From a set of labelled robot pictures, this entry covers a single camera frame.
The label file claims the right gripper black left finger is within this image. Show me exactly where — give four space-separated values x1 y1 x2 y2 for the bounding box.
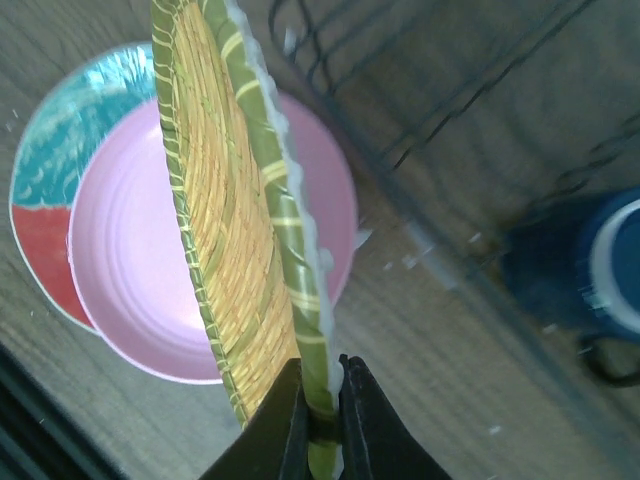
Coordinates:
202 359 308 480

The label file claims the dark blue mug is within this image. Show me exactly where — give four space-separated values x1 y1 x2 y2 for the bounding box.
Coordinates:
500 187 639 388

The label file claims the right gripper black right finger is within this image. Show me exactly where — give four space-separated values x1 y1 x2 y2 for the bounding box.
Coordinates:
340 354 450 480

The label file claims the black wire dish rack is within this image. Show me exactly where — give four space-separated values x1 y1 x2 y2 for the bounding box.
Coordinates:
268 1 639 386

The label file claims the red teal floral plate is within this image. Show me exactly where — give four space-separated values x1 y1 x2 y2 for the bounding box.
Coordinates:
8 42 155 331

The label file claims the orange woven plate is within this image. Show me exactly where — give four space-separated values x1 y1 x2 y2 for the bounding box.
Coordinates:
151 1 344 479

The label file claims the pink red plate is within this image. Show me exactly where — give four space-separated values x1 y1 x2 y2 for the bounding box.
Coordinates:
67 95 358 385

